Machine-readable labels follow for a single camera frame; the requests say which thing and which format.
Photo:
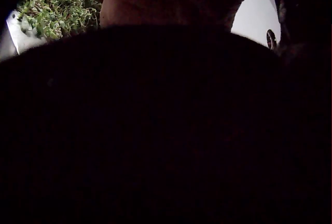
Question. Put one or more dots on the pile of green herbs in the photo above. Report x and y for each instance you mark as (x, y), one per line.
(62, 6)

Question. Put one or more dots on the large dark rounded object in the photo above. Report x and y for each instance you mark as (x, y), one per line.
(160, 120)

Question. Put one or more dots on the person's left fingers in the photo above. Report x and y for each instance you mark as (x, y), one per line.
(298, 19)

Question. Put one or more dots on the silver knife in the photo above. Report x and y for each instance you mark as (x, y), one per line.
(15, 38)

